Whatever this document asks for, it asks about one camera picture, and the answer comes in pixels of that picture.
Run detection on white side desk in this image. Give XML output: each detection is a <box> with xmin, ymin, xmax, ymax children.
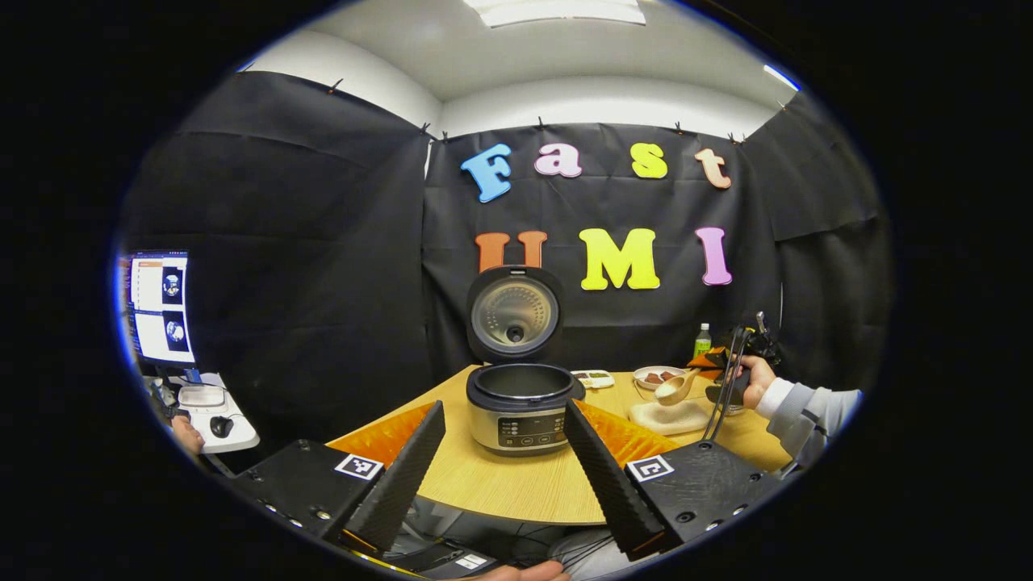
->
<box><xmin>145</xmin><ymin>371</ymin><xmax>261</xmax><ymax>454</ymax></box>

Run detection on dark grey rice cooker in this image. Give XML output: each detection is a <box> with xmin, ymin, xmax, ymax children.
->
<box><xmin>466</xmin><ymin>266</ymin><xmax>587</xmax><ymax>458</ymax></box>

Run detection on black backdrop cloth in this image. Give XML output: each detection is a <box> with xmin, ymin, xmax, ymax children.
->
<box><xmin>113</xmin><ymin>71</ymin><xmax>893</xmax><ymax>453</ymax></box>

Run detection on white round plate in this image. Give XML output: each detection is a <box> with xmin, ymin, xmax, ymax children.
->
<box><xmin>633</xmin><ymin>366</ymin><xmax>685</xmax><ymax>391</ymax></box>

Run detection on large ceiling light panel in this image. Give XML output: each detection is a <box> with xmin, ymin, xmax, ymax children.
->
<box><xmin>464</xmin><ymin>0</ymin><xmax>646</xmax><ymax>27</ymax></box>

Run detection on wooden spoon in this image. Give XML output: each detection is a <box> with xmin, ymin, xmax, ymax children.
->
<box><xmin>654</xmin><ymin>367</ymin><xmax>705</xmax><ymax>407</ymax></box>

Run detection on computer monitor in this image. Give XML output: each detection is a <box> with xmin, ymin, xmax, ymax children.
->
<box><xmin>119</xmin><ymin>250</ymin><xmax>199</xmax><ymax>372</ymax></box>

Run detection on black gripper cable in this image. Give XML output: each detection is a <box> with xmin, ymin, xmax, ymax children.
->
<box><xmin>701</xmin><ymin>327</ymin><xmax>747</xmax><ymax>443</ymax></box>

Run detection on white rice container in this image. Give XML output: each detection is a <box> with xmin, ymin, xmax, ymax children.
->
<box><xmin>628</xmin><ymin>398</ymin><xmax>715</xmax><ymax>437</ymax></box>

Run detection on person's grey trousers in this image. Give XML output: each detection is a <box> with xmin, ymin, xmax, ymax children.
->
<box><xmin>549</xmin><ymin>529</ymin><xmax>638</xmax><ymax>581</ymax></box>

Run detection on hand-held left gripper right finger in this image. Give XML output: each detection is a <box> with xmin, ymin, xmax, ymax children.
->
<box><xmin>563</xmin><ymin>398</ymin><xmax>788</xmax><ymax>562</ymax></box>

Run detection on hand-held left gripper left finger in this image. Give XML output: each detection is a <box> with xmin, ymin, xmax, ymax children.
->
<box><xmin>230</xmin><ymin>399</ymin><xmax>447</xmax><ymax>558</ymax></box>

